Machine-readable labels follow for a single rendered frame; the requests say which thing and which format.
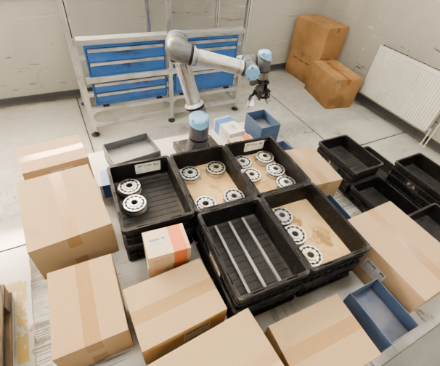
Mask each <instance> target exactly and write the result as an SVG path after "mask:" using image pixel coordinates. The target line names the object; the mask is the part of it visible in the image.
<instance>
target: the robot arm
mask: <svg viewBox="0 0 440 366"><path fill-rule="evenodd" d="M165 43H166V45H165V51H166V54H167V55H168V57H169V58H170V61H171V62H172V63H173V64H175V67H176V72H177V74H178V77H179V81H180V84H181V86H182V91H183V93H184V97H185V100H186V105H185V109H186V111H187V115H188V121H189V139H188V141H187V144H186V151H190V150H197V149H201V148H205V147H210V145H209V142H208V130H209V123H210V120H209V116H208V114H207V111H206V108H205V105H204V102H203V100H201V99H200V96H199V93H198V90H197V85H196V82H195V77H194V74H193V72H192V66H191V65H193V64H194V65H199V66H203V67H207V68H212V69H215V70H220V71H224V72H227V73H232V74H235V75H239V76H244V77H246V78H247V79H248V80H249V82H250V86H251V85H252V86H255V85H256V84H258V85H256V86H255V87H254V89H253V91H252V92H251V93H250V95H249V98H248V103H247V109H248V108H249V107H250V106H252V107H253V106H254V105H255V103H254V100H255V99H256V97H254V95H256V96H257V97H258V100H259V101H260V99H265V101H266V103H267V104H269V101H270V102H271V100H270V99H269V97H270V91H271V90H270V89H268V88H267V85H268V84H269V81H268V79H269V71H270V66H271V61H272V52H271V51H270V50H268V49H261V50H259V51H258V54H249V55H244V54H243V55H238V56H237V58H234V57H228V56H225V55H222V54H217V53H214V52H210V51H206V50H203V49H198V48H196V46H195V45H193V44H189V43H188V39H187V36H186V35H185V34H184V33H183V32H182V31H180V30H171V31H170V32H169V33H168V34H167V36H166V39H165Z"/></svg>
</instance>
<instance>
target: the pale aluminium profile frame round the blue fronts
mask: <svg viewBox="0 0 440 366"><path fill-rule="evenodd" d="M56 1H57V6H58V9H59V12H60V17H61V20H62V25H63V28H64V32H65V36H66V39H67V43H68V48H69V50H70V56H71V59H72V62H73V67H74V70H75V73H76V78H77V82H78V86H79V89H80V93H81V98H82V100H83V102H82V103H81V104H82V105H84V106H85V108H86V111H87V114H88V117H89V120H90V123H91V127H92V130H93V133H92V134H91V135H92V136H93V137H98V136H99V135H100V133H99V132H97V127H98V126H106V125H110V124H115V123H123V122H127V121H135V120H139V119H144V118H151V117H156V116H160V115H168V114H169V117H170V118H169V120H168V121H169V122H171V123H173V122H175V119H174V118H173V117H174V113H180V112H185V111H186V109H185V107H178V108H175V107H174V102H175V101H176V100H177V99H184V98H185V97H184V93H179V94H175V95H174V90H173V86H174V81H173V74H175V73H177V72H176V68H173V63H172V62H171V61H170V58H169V57H168V55H167V60H168V68H166V69H162V70H149V71H142V72H135V73H123V74H117V75H110V76H98V77H92V78H90V77H88V78H84V75H83V70H82V67H81V61H80V60H85V59H86V57H85V55H84V56H79V54H78V49H77V46H76V40H75V37H74V33H73V28H72V25H71V21H70V16H69V12H68V7H67V4H66V0H56ZM144 3H145V13H146V23H147V32H152V31H151V20H150V0H144ZM251 6H252V0H247V3H246V8H245V19H244V25H243V28H244V29H245V33H244V34H243V35H242V41H241V42H238V44H237V45H238V46H239V45H241V47H240V55H243V54H244V55H245V46H246V41H247V36H248V26H249V21H250V11H251ZM219 10H220V0H216V7H215V18H214V28H218V27H219ZM246 29H247V32H246ZM170 31H172V27H171V0H166V33H167V34H168V33H169V32H170ZM69 39H70V40H69ZM73 42H74V46H73ZM210 69H212V68H207V67H203V66H199V65H194V66H192V71H199V70H210ZM162 75H168V81H167V87H168V89H167V95H166V96H159V97H155V98H150V99H141V100H136V101H130V102H122V103H116V104H111V105H110V104H106V105H102V106H97V107H91V103H90V99H89V98H91V97H94V92H93V91H87V88H86V84H97V83H103V82H109V81H120V80H126V79H133V78H144V77H151V76H162ZM234 78H237V79H236V83H235V82H234V81H233V84H232V86H223V87H220V88H217V89H208V90H202V91H198V93H199V96H202V95H207V94H215V93H221V92H225V93H226V94H227V95H228V96H229V97H230V98H231V99H225V100H220V101H215V102H207V103H204V105H205V107H213V106H218V105H225V104H230V103H233V106H234V107H232V110H237V107H235V106H237V101H238V97H239V91H240V82H241V76H239V75H234ZM230 91H235V95H233V94H232V93H231V92H230ZM156 102H162V103H163V104H164V105H165V106H166V108H167V109H165V110H160V111H156V112H151V113H143V114H139V115H130V116H126V117H121V118H114V119H109V120H104V121H97V120H96V119H95V118H94V115H95V114H96V112H101V111H106V110H114V109H119V108H125V107H133V106H138V105H146V104H152V103H156Z"/></svg>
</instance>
